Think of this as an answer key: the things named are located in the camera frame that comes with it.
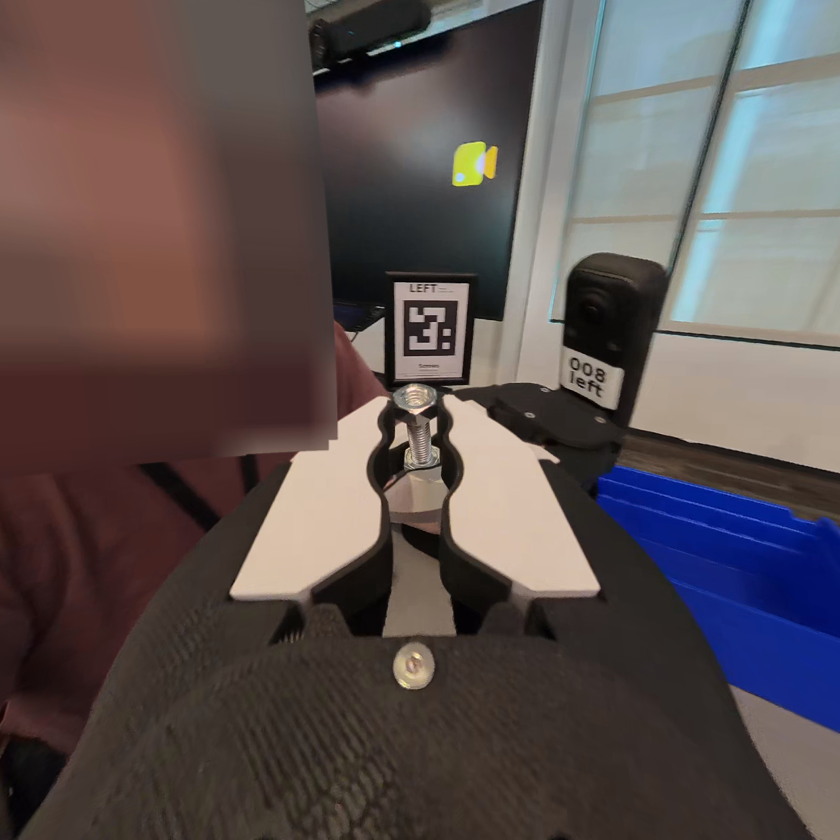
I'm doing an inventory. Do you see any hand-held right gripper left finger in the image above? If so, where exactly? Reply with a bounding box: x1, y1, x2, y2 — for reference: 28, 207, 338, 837
228, 395, 396, 636

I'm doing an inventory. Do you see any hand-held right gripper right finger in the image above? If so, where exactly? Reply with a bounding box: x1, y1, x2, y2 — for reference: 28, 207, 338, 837
438, 395, 603, 636

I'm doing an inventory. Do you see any steel hex bolt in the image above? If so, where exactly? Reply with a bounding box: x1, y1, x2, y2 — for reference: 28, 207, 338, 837
400, 420, 444, 475

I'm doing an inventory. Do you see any steel hex nut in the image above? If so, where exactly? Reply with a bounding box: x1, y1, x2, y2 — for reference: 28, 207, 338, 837
392, 384, 439, 426

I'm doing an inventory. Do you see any blue plastic bin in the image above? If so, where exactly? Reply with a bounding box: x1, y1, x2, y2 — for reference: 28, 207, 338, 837
594, 466, 840, 729

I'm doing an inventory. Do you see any framed marker sign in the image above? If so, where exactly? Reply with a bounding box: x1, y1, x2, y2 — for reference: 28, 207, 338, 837
384, 271, 479, 388

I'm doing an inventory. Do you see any small dark tablet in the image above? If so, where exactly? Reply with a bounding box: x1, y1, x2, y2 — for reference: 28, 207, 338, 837
333, 301, 387, 334

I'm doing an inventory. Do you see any large grid window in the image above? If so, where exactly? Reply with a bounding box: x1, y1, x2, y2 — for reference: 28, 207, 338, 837
551, 0, 840, 345

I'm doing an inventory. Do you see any black video bar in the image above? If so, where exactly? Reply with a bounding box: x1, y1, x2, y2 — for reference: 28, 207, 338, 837
308, 0, 433, 70

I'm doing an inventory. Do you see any black strap with toggle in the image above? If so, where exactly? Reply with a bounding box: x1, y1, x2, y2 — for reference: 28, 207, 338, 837
134, 453, 263, 532

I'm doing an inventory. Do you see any large black wall screen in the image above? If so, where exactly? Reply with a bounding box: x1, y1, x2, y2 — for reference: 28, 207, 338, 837
314, 0, 546, 322

